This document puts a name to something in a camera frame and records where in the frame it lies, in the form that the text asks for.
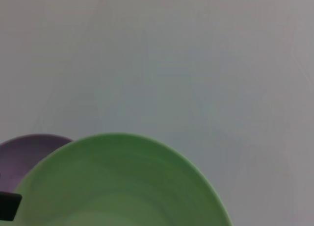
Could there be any light green plate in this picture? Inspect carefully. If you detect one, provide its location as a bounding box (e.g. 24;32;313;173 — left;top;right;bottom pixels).
12;132;235;226

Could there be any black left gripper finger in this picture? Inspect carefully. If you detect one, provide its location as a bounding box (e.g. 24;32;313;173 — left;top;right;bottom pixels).
0;190;23;222

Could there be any lavender plate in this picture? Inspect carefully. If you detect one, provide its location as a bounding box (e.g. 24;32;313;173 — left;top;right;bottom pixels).
0;133;75;193

